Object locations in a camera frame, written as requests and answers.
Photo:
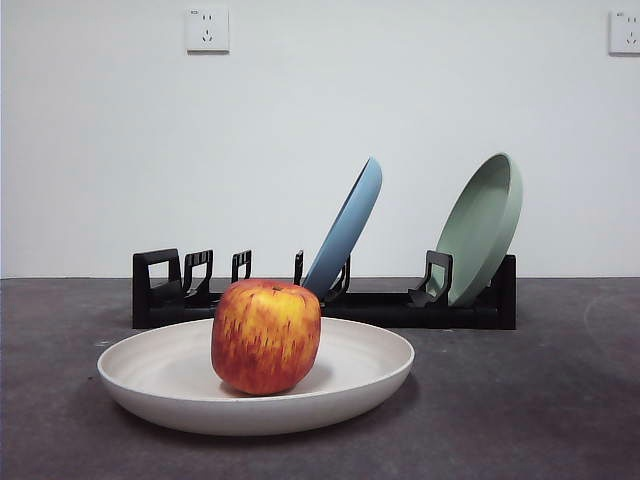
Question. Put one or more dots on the red and yellow apple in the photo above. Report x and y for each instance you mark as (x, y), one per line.
(265, 340)

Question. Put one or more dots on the cream pale yellow plate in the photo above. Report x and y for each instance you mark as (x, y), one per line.
(165, 400)

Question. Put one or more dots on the blue plate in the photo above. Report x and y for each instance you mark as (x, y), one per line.
(350, 225)

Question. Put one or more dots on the black plastic plate rack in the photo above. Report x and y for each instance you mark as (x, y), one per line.
(450, 317)

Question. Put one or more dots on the pale green plate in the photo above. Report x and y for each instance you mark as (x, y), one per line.
(480, 220)

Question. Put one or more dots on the white wall socket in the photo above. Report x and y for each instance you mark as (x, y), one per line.
(208, 30)
(625, 32)

